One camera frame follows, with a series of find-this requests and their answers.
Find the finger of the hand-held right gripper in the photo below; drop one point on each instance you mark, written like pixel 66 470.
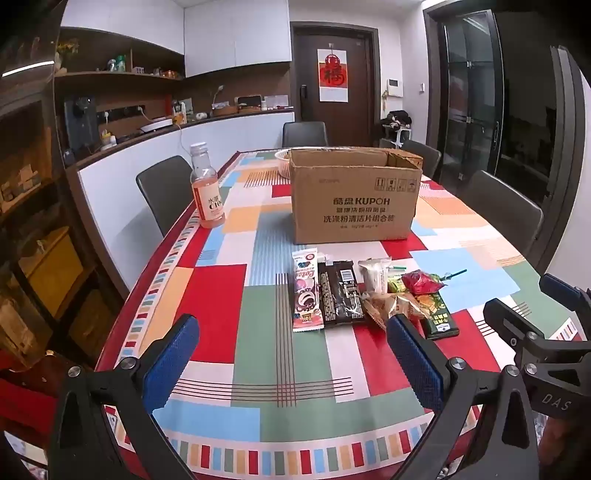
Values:
pixel 508 319
pixel 561 288

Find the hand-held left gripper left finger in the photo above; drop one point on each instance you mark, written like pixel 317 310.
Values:
pixel 171 355

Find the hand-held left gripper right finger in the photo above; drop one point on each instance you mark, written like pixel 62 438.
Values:
pixel 414 357

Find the dark green snack packet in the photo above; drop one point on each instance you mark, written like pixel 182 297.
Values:
pixel 438 318

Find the clear tan bread packet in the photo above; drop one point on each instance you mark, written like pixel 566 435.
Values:
pixel 383 307

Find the green stick candy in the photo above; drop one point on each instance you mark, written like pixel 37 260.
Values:
pixel 455 274

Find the small yellow-green snack packet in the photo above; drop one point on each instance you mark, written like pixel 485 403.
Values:
pixel 396 285

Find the red snack packet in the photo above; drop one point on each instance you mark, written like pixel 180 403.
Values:
pixel 420 282

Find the white snack packet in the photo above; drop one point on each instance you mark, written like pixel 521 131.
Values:
pixel 375 277

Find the dark brown snack packet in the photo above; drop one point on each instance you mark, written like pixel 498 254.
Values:
pixel 340 295

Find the pink snack packet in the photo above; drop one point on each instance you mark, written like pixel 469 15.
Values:
pixel 305 295

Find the brown cardboard box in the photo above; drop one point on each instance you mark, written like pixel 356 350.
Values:
pixel 353 203

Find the dark grey dining chair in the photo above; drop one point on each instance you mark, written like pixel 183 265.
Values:
pixel 425 154
pixel 304 134
pixel 164 189
pixel 503 207

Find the yellow storage box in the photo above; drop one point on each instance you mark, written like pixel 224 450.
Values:
pixel 51 272

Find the clear bottle with orange label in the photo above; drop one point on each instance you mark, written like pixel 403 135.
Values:
pixel 208 194

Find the black framed glass door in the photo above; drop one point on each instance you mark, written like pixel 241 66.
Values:
pixel 471 101

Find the white plastic fruit basket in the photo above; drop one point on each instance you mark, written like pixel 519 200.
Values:
pixel 282 164

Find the white rack with dark bags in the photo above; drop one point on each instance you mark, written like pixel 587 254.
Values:
pixel 397 122

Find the white flat kitchen scale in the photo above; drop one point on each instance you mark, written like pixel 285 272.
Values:
pixel 156 125

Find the black countertop appliance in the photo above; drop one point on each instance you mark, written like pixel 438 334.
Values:
pixel 81 122

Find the woven tray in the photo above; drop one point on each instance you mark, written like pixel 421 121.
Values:
pixel 225 110

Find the white intercom panel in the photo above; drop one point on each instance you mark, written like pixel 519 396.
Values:
pixel 394 87

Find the white desk lamp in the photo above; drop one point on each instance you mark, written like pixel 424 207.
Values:
pixel 218 94

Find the dark brown door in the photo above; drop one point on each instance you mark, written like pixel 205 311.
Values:
pixel 355 69

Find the yellow flower bunch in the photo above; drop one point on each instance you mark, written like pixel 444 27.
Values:
pixel 67 47

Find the red and white wall calendar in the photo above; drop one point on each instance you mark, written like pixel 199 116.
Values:
pixel 332 76

